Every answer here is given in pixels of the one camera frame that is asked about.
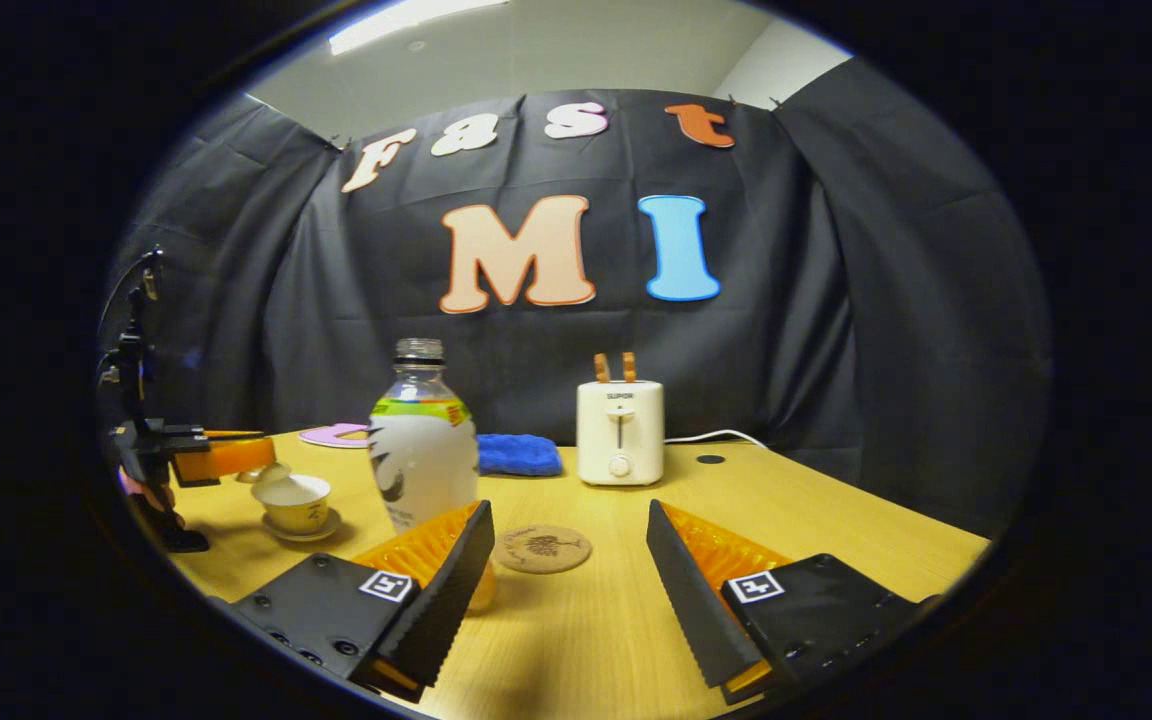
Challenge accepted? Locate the black backdrop cloth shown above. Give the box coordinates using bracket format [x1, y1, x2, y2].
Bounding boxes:
[96, 57, 1054, 541]

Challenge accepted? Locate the blue towel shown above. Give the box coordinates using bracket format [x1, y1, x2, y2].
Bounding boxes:
[477, 433, 565, 478]

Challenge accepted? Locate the cream teacup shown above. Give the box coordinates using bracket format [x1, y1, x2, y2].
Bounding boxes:
[252, 474, 333, 534]

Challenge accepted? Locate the plastic water bottle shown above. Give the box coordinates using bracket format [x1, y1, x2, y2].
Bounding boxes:
[369, 338, 497, 614]

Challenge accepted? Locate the cream saucer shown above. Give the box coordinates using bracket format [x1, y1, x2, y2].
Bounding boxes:
[261, 508, 343, 544]

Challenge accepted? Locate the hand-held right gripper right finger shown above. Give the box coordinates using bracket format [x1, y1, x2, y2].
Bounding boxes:
[646, 498, 947, 706]

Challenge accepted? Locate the purple letter cutout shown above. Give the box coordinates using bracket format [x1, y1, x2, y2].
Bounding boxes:
[298, 423, 373, 449]

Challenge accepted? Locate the white power cable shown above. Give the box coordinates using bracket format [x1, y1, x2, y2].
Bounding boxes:
[663, 429, 769, 451]

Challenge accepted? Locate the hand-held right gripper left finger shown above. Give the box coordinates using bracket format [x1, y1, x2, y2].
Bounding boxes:
[208, 500, 497, 704]

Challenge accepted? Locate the white toaster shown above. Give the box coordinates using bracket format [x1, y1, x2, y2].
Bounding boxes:
[577, 380, 665, 487]

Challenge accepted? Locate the round cork coaster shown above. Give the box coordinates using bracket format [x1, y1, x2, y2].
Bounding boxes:
[493, 525, 593, 575]

